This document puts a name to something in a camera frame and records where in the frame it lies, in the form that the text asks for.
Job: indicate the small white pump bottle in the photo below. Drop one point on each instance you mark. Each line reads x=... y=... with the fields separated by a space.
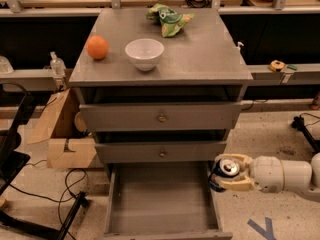
x=239 y=46

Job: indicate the blue pepsi can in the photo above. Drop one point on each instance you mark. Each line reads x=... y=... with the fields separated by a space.
x=225 y=168

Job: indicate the brown cardboard box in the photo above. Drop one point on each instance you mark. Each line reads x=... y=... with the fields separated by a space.
x=61 y=126

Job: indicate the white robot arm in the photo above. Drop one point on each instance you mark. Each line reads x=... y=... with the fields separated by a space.
x=239 y=172

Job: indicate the white bowl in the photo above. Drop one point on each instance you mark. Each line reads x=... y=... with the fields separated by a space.
x=144 y=53

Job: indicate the grey middle drawer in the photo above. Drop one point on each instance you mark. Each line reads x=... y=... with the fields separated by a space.
x=159 y=151

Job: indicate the orange fruit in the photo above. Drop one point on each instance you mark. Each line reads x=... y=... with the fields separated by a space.
x=97 y=47

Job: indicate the green chip bag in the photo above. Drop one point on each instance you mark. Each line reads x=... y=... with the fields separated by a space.
x=171 y=21

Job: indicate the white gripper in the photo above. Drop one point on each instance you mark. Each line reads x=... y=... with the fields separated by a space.
x=265 y=173

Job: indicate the black stand right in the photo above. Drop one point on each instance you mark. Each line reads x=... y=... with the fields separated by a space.
x=298 y=123

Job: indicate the clear sanitizer bottle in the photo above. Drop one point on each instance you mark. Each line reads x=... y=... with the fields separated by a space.
x=57 y=65

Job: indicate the black floor stand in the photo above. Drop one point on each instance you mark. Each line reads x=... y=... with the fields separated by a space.
x=12 y=162

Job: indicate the grey open bottom drawer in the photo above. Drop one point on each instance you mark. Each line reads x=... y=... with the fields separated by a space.
x=162 y=201

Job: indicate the grey top drawer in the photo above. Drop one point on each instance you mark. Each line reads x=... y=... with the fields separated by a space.
x=149 y=117

